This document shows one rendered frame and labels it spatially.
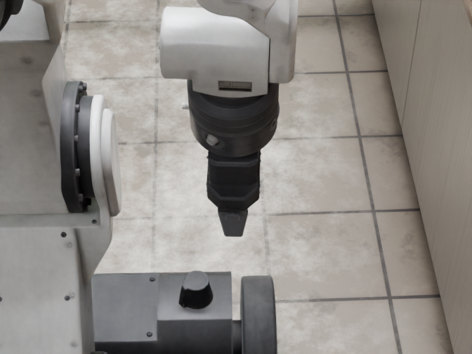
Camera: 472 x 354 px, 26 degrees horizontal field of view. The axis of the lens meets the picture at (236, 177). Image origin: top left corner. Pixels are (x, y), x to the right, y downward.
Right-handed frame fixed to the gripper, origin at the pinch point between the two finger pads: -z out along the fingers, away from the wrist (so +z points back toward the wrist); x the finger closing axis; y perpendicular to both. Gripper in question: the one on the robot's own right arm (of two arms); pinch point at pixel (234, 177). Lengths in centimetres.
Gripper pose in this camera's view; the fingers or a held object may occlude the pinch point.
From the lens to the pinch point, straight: 112.4
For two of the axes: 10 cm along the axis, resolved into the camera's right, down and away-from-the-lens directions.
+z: -0.1, -5.2, -8.5
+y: -10.0, -0.3, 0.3
